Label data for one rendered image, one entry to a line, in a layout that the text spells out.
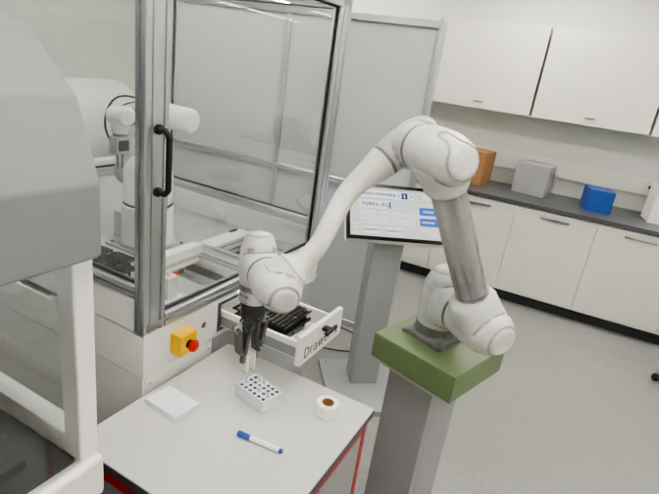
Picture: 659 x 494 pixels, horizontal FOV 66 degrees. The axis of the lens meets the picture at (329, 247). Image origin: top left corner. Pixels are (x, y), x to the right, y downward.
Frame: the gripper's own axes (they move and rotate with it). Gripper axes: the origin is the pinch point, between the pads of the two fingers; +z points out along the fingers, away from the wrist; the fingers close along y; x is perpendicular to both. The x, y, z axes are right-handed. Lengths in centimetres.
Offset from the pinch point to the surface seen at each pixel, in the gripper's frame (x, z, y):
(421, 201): -25, -27, -138
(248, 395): 4.8, 8.4, 3.1
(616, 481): 98, 87, -164
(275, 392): 9.5, 7.6, -3.2
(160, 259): -21.4, -29.5, 17.0
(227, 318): -23.7, -0.4, -11.2
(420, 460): 38, 48, -58
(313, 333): 5.8, -4.1, -22.7
